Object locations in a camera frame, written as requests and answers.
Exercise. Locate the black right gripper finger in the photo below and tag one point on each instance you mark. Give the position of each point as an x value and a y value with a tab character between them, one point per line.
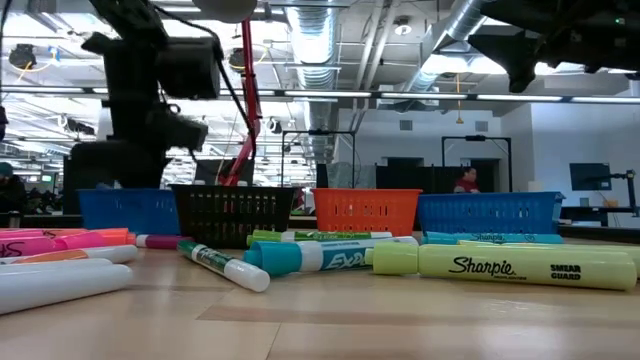
525	15
520	55

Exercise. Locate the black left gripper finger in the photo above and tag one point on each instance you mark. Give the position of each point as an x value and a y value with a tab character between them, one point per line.
145	167
182	132

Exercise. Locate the blue plastic basket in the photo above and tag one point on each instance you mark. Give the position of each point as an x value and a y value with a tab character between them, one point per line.
490	212
125	210

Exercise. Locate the purple capped white marker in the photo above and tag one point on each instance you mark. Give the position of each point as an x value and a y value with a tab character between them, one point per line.
165	241

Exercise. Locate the orange highlighter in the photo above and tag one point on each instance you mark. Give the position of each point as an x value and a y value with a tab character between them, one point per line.
100	234

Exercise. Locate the dark green Expo marker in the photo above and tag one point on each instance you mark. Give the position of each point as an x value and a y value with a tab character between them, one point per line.
225	265

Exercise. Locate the orange capped white marker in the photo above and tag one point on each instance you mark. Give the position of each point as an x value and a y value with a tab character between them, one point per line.
50	256

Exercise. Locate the light green Expo marker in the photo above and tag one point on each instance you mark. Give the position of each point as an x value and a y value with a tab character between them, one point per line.
270	236

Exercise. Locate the pink Sharpie highlighter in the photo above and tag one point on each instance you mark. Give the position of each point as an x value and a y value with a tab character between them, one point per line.
30	246

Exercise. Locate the teal Expo marker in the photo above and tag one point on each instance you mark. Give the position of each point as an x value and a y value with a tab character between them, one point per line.
280	257

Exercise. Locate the teal Sharpie highlighter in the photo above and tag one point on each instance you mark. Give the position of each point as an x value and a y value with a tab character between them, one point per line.
530	238

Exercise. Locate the yellow Sharpie highlighter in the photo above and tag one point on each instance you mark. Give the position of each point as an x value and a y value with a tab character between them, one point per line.
550	245
500	267

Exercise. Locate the long ceiling light strip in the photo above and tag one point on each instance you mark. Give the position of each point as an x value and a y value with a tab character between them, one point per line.
520	98

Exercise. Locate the black monitor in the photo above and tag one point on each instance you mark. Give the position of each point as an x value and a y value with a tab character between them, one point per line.
210	172

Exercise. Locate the black plastic basket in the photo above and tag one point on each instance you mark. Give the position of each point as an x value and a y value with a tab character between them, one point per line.
230	192

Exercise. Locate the red desk lamp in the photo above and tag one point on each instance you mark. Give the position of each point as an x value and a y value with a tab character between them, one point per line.
250	75

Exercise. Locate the dark computer monitor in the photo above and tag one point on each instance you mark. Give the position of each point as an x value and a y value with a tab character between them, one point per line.
590	176

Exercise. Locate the person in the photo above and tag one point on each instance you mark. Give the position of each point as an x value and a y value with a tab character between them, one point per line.
10	190
467	182

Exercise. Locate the black partition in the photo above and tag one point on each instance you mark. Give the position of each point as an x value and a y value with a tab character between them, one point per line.
415	177

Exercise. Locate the dark background desk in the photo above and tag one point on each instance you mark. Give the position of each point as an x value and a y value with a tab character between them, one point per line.
600	212

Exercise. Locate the orange plastic basket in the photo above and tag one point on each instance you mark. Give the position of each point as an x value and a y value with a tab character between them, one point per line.
367	197

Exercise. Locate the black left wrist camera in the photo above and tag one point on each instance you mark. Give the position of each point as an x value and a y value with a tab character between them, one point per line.
192	67

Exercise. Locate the silver round ventilation duct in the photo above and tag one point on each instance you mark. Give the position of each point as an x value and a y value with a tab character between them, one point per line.
465	25
315	50

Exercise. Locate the black metal rig frame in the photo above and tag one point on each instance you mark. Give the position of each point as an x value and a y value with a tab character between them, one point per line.
320	132
475	137

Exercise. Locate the black aluminium table frame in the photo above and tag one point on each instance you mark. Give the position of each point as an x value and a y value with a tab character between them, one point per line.
600	231

